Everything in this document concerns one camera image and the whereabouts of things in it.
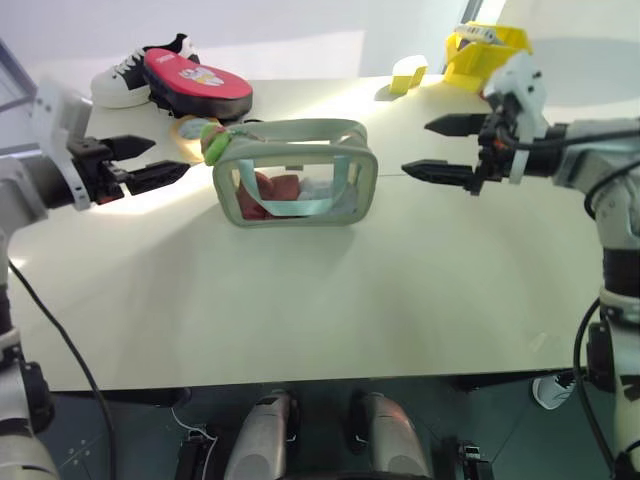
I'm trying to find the white black sneaker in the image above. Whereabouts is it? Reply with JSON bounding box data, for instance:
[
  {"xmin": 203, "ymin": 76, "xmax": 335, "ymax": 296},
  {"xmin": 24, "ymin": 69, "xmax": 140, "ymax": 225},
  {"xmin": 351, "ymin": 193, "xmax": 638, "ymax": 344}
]
[{"xmin": 90, "ymin": 33, "xmax": 202, "ymax": 110}]

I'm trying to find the red cloth item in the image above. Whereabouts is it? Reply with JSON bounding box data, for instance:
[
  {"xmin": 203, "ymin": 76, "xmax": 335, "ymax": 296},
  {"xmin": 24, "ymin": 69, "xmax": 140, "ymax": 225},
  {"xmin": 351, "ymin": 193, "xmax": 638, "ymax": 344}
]
[{"xmin": 236, "ymin": 168, "xmax": 301, "ymax": 220}]

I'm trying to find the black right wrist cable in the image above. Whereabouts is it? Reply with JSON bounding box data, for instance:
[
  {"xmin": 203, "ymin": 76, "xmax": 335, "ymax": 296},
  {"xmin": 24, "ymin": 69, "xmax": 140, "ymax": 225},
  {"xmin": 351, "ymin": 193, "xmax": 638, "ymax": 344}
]
[{"xmin": 513, "ymin": 127, "xmax": 640, "ymax": 222}]

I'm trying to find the small yellow box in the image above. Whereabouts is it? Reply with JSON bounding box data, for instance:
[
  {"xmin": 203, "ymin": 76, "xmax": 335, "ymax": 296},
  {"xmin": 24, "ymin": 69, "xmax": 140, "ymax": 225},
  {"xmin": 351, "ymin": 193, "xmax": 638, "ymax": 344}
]
[{"xmin": 389, "ymin": 55, "xmax": 430, "ymax": 97}]

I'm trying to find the large yellow bin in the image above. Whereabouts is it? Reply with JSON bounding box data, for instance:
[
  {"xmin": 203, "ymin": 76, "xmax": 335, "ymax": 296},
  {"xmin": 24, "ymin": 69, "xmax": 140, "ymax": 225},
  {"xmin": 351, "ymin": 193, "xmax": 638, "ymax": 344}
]
[{"xmin": 443, "ymin": 22, "xmax": 534, "ymax": 92}]

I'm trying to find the white shoe on floor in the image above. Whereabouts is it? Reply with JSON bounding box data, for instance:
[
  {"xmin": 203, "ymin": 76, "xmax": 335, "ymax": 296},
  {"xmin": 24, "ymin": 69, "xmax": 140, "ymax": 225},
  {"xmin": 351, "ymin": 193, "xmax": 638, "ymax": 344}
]
[{"xmin": 531, "ymin": 371, "xmax": 577, "ymax": 412}]

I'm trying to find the grey robot leg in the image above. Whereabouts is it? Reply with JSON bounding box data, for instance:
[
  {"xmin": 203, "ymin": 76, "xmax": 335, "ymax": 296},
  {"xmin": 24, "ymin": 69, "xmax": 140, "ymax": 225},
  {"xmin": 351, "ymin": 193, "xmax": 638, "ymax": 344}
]
[
  {"xmin": 343, "ymin": 389, "xmax": 435, "ymax": 480},
  {"xmin": 223, "ymin": 389, "xmax": 302, "ymax": 480}
]

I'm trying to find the clear green toiletry bag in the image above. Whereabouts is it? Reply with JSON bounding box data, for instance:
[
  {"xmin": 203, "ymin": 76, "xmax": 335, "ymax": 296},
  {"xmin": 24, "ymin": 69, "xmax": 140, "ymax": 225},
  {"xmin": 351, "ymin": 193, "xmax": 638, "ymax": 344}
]
[{"xmin": 211, "ymin": 118, "xmax": 380, "ymax": 229}]

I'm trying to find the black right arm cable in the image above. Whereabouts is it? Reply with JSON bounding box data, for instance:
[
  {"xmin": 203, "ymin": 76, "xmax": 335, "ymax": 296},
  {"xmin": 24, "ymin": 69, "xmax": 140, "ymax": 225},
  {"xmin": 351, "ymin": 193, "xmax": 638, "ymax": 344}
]
[{"xmin": 572, "ymin": 297, "xmax": 620, "ymax": 480}]

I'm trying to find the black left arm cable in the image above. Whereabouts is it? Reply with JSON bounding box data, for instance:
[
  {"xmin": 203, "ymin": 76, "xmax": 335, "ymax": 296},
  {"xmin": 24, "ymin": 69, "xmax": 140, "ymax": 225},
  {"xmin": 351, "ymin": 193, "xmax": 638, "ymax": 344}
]
[{"xmin": 8, "ymin": 258, "xmax": 118, "ymax": 480}]

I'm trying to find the thin white floor cable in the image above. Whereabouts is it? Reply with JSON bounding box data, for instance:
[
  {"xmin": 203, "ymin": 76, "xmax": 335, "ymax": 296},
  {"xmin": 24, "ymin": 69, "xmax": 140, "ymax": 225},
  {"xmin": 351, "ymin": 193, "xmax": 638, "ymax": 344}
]
[{"xmin": 169, "ymin": 406, "xmax": 220, "ymax": 447}]

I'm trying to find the beige tape roll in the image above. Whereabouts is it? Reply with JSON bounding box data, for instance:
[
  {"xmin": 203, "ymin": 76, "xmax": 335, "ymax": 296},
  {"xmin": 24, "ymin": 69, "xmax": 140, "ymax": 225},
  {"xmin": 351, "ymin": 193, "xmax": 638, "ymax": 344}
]
[{"xmin": 169, "ymin": 114, "xmax": 224, "ymax": 164}]

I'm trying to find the white object in bin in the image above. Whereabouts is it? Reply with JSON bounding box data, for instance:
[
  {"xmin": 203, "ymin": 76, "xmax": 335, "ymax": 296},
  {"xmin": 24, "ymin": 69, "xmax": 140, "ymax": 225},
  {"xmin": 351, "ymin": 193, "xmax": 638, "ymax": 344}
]
[{"xmin": 453, "ymin": 21, "xmax": 497, "ymax": 45}]

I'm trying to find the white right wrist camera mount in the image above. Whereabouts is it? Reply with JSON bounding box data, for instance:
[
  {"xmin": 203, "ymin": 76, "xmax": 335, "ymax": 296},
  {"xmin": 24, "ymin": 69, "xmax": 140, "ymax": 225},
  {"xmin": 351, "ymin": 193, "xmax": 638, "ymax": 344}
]
[{"xmin": 483, "ymin": 51, "xmax": 550, "ymax": 185}]

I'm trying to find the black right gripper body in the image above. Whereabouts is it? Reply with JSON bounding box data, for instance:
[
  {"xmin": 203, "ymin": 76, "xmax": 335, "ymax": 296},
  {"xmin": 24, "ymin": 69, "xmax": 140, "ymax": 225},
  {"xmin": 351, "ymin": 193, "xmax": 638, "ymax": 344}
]
[{"xmin": 468, "ymin": 93, "xmax": 522, "ymax": 197}]

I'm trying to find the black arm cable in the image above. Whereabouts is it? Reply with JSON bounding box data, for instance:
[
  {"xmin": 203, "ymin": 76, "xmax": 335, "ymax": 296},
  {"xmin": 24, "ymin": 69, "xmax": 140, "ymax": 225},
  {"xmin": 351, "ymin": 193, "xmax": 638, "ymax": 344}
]
[
  {"xmin": 8, "ymin": 258, "xmax": 118, "ymax": 480},
  {"xmin": 572, "ymin": 297, "xmax": 620, "ymax": 480}
]

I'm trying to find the grey left robot leg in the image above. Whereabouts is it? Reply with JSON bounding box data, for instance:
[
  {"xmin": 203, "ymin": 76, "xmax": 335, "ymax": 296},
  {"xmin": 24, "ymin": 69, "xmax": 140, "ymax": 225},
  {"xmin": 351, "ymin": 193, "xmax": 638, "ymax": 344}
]
[{"xmin": 223, "ymin": 389, "xmax": 302, "ymax": 480}]

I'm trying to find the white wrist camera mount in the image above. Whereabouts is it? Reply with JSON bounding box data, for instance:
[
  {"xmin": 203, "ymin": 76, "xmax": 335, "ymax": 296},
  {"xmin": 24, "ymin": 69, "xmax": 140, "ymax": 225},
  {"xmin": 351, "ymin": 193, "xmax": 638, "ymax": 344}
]
[
  {"xmin": 483, "ymin": 51, "xmax": 550, "ymax": 185},
  {"xmin": 28, "ymin": 78, "xmax": 97, "ymax": 212}
]

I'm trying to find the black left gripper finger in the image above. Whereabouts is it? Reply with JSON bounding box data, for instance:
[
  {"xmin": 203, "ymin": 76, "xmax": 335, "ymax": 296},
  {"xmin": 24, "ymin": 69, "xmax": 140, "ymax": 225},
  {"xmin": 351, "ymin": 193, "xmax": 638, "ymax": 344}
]
[
  {"xmin": 101, "ymin": 134, "xmax": 157, "ymax": 163},
  {"xmin": 123, "ymin": 160, "xmax": 192, "ymax": 197}
]

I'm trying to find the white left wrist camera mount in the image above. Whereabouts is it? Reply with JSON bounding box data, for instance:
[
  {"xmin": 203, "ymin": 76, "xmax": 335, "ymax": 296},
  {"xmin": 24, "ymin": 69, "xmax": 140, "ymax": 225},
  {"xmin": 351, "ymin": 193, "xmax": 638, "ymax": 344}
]
[{"xmin": 28, "ymin": 78, "xmax": 97, "ymax": 212}]

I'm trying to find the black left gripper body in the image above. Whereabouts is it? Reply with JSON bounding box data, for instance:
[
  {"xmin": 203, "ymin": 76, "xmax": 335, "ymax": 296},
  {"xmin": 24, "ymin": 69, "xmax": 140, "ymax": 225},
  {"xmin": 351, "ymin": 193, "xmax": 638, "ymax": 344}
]
[{"xmin": 66, "ymin": 136, "xmax": 130, "ymax": 206}]

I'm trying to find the green plush zipper charm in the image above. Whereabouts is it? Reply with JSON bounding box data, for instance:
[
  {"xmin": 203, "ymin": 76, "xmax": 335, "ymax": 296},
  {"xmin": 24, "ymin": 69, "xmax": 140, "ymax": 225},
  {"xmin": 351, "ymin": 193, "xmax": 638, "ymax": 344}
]
[{"xmin": 199, "ymin": 123, "xmax": 234, "ymax": 167}]

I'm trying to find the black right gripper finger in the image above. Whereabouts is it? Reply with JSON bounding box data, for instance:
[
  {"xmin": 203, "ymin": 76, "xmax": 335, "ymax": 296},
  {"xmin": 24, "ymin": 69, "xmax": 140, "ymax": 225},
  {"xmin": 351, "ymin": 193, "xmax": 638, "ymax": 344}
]
[
  {"xmin": 424, "ymin": 113, "xmax": 490, "ymax": 139},
  {"xmin": 400, "ymin": 159, "xmax": 476, "ymax": 190}
]

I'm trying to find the light blue cloth item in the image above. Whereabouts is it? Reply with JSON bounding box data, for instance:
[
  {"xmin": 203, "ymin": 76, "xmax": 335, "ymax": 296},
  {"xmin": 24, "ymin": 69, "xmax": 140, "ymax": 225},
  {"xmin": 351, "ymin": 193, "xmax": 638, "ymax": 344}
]
[{"xmin": 298, "ymin": 177, "xmax": 357, "ymax": 217}]

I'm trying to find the grey right robot leg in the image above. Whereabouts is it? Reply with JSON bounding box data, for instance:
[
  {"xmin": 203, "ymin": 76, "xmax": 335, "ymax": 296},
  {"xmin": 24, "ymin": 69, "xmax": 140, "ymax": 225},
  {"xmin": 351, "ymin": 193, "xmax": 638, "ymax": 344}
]
[{"xmin": 343, "ymin": 389, "xmax": 435, "ymax": 480}]

